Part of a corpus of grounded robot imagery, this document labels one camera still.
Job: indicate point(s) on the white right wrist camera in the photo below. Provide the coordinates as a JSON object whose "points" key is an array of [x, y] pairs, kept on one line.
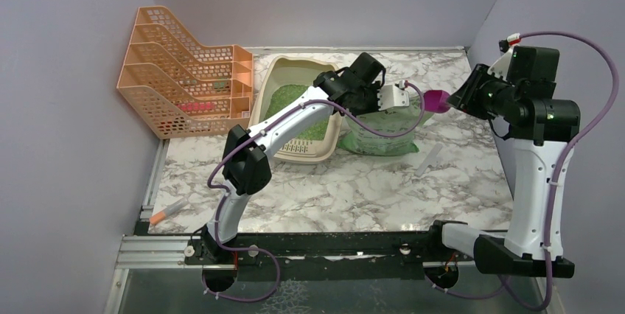
{"points": [[500, 67]]}

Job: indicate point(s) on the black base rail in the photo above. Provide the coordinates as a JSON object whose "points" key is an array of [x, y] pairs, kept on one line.
{"points": [[330, 256]]}

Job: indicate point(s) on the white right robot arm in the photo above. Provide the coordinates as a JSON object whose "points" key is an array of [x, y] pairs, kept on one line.
{"points": [[519, 88]]}

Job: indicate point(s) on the beige plastic litter box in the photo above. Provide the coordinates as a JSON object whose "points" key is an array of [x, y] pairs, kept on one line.
{"points": [[300, 71]]}

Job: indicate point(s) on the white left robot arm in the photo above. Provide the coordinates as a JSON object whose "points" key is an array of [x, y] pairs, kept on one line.
{"points": [[245, 166]]}

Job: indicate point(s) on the green litter bag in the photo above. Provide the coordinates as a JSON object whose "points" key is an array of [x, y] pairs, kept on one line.
{"points": [[397, 123]]}

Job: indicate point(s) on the orange mesh file rack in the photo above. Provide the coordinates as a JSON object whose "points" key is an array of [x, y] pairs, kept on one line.
{"points": [[179, 87]]}

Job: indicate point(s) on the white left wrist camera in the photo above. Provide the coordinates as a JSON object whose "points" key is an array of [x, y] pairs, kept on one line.
{"points": [[393, 96]]}

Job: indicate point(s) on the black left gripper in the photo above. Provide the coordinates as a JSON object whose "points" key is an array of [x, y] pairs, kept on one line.
{"points": [[373, 86]]}

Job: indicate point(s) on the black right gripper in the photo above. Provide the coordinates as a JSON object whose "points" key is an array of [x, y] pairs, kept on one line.
{"points": [[465, 99]]}

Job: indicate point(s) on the green litter pellets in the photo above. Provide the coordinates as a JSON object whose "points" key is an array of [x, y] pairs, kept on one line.
{"points": [[285, 95]]}

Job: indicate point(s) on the white bag sealing clip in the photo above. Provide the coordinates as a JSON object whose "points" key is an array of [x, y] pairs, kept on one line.
{"points": [[431, 160]]}

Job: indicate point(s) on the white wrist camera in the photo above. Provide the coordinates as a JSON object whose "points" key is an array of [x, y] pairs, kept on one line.
{"points": [[500, 67], [393, 96]]}

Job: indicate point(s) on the purple plastic litter scoop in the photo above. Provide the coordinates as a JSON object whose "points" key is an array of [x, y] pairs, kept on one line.
{"points": [[435, 101]]}

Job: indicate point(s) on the orange marker pen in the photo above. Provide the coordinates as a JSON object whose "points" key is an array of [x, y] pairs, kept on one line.
{"points": [[168, 211]]}

